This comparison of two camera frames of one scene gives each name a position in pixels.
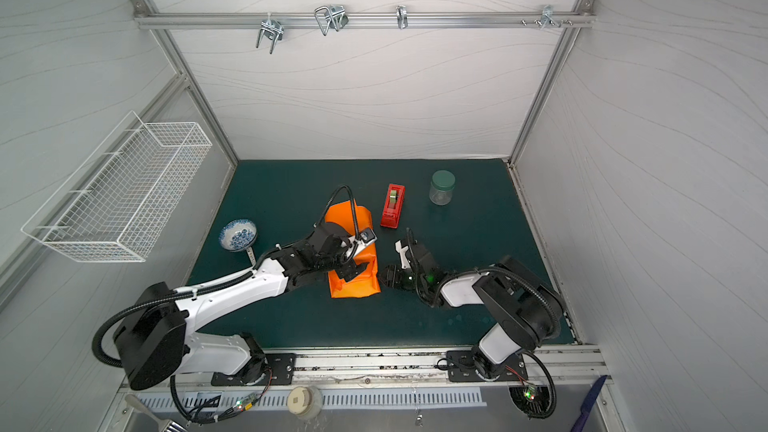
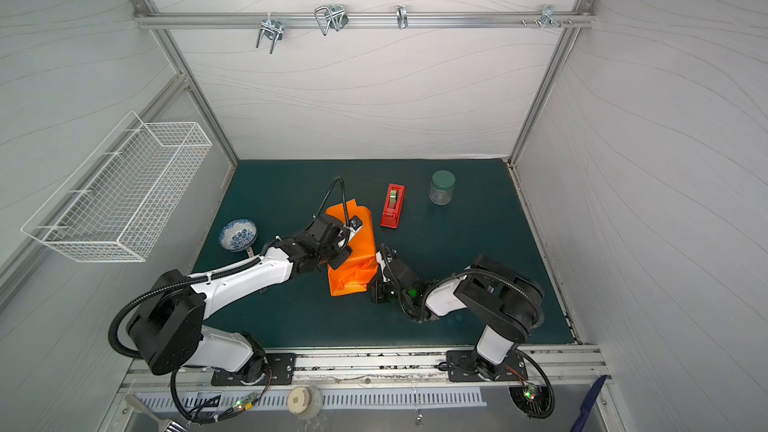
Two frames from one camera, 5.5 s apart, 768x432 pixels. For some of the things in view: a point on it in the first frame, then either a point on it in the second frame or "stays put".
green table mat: x=467 y=213 stays put
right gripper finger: x=389 y=275 → x=379 y=291
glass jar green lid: x=442 y=187 stays put
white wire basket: x=120 y=200 stays put
